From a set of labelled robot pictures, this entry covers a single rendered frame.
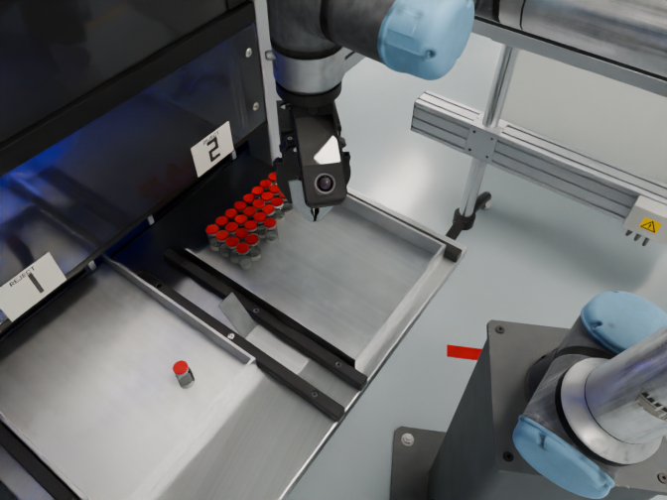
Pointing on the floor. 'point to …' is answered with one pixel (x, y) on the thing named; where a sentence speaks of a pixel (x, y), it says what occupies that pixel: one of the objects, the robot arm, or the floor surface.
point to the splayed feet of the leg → (469, 217)
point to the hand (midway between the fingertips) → (315, 218)
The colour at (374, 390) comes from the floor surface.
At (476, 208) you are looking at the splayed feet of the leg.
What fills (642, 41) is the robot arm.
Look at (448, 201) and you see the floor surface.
